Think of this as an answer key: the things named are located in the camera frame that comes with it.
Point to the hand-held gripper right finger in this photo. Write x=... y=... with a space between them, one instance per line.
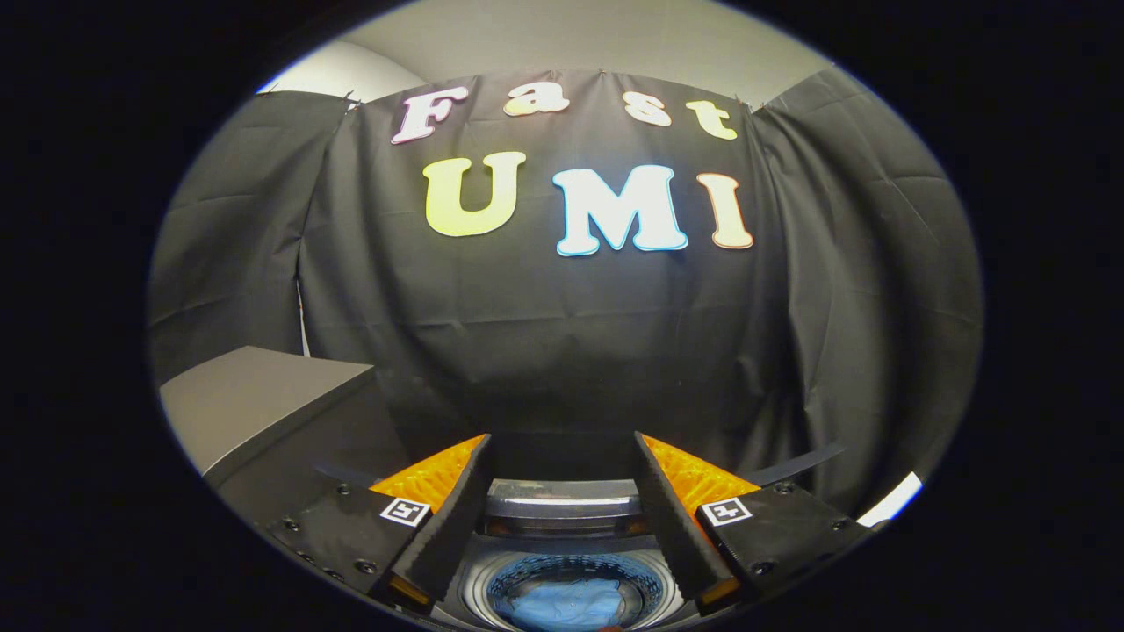
x=672 y=518

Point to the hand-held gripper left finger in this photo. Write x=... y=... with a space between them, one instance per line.
x=448 y=518

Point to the dark washing machine lid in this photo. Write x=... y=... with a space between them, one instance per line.
x=562 y=505

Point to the light blue polo shirt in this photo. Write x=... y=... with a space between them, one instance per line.
x=566 y=606

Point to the black backdrop cloth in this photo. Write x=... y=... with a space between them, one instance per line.
x=544 y=333

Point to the white flat sheet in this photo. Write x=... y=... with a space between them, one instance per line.
x=891 y=500

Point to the grey cabinet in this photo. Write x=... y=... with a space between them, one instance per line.
x=255 y=395

